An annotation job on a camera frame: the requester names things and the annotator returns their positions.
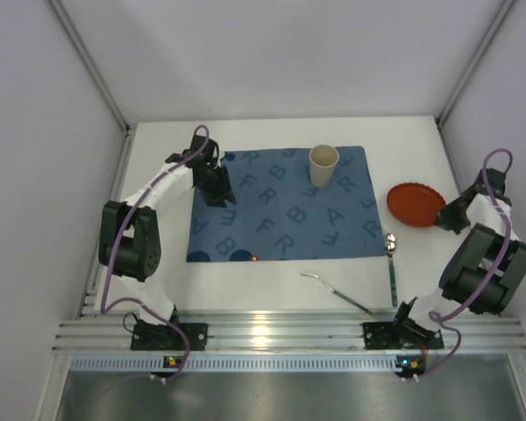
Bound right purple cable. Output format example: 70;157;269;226
414;148;515;382

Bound beige plastic cup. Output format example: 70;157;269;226
309;145;340;189

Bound right aluminium frame post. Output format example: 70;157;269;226
435;0;518;130

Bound aluminium mounting rail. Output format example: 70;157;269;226
53;310;526;353

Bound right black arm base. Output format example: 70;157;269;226
362;322;444;351

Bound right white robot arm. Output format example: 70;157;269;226
394;168;526;339

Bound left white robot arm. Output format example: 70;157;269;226
98;125;236;325

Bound red plastic plate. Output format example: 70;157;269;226
387;182;446;228

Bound aluminium frame post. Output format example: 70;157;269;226
44;0;131;132
435;0;518;130

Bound metal spoon green handle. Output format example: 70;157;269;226
384;233;398;308

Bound left aluminium frame post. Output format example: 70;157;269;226
44;0;131;132

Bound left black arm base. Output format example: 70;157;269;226
130;320;209;351

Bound slotted grey cable duct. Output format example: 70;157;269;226
69;354;426;372

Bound blue letter-print cloth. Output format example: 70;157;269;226
187;146;384;263

